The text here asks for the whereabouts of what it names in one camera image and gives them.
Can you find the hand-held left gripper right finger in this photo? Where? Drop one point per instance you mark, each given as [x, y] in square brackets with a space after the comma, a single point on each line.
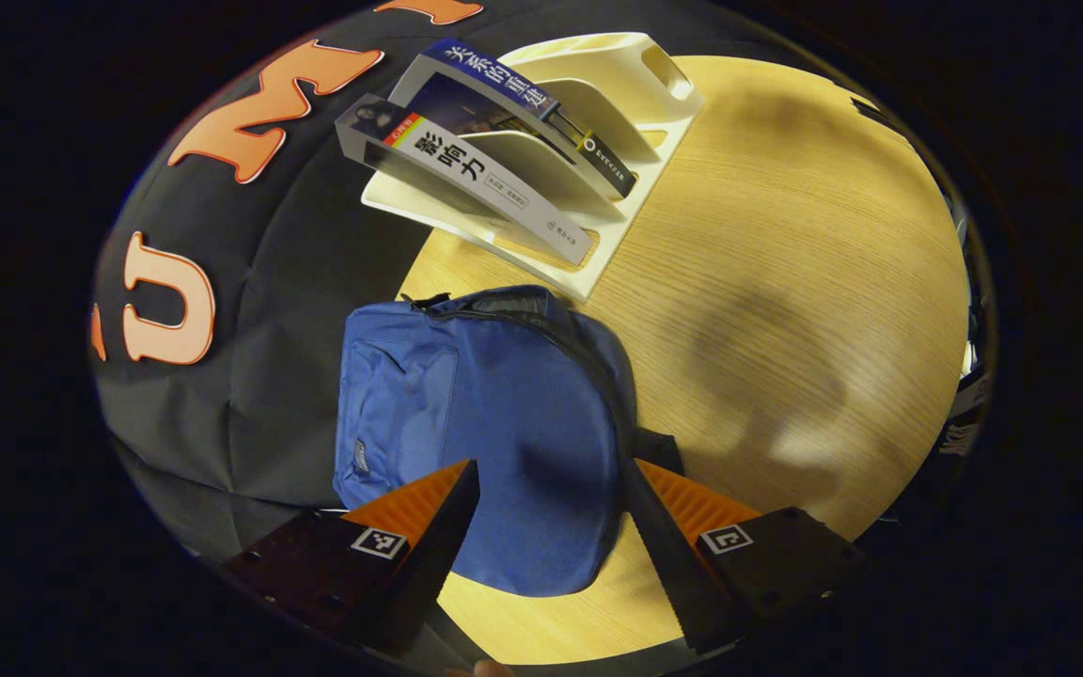
[668, 564]

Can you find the white plastic bookshelf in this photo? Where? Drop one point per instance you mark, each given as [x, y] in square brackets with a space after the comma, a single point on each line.
[626, 103]

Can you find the black backdrop cloth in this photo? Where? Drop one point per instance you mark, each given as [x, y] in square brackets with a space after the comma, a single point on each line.
[288, 310]

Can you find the blue spine book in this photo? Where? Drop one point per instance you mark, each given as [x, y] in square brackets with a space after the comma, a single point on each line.
[504, 80]

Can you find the blue schoolbag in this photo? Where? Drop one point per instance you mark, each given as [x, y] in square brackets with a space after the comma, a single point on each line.
[504, 423]

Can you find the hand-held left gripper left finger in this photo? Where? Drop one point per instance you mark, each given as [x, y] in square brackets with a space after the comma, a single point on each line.
[438, 555]

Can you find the grey book with portrait cover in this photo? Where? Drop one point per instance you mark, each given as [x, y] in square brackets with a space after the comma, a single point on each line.
[476, 179]

